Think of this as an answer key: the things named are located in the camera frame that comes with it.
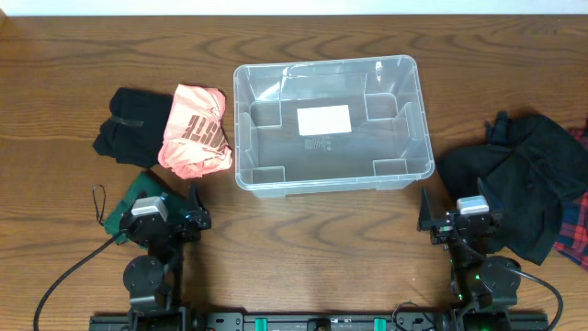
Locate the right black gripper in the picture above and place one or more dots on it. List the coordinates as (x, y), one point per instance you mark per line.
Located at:
(443, 230)

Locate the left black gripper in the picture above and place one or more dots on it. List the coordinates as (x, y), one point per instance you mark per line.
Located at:
(185, 221)

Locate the large black garment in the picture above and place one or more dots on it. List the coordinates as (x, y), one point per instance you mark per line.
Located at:
(541, 167)

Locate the dark navy garment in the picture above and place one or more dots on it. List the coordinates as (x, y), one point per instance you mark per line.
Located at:
(497, 132)

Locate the red navy plaid shirt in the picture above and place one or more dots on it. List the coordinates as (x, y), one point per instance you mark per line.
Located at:
(572, 240)

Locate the clear plastic storage bin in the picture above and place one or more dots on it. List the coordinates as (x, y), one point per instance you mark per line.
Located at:
(388, 148)

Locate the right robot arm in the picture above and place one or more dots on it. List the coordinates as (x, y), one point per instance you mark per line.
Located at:
(483, 282)

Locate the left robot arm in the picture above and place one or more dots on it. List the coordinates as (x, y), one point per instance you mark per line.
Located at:
(154, 279)

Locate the dark green folded garment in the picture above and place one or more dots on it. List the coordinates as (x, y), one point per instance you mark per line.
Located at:
(152, 185)

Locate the pink folded printed t-shirt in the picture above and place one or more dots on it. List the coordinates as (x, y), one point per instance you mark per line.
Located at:
(194, 142)

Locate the folded black garment with tape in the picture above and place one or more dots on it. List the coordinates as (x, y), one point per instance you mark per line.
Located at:
(134, 132)

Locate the white label in bin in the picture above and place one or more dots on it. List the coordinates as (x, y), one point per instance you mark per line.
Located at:
(324, 120)

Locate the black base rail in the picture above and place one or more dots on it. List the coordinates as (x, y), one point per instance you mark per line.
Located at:
(400, 320)

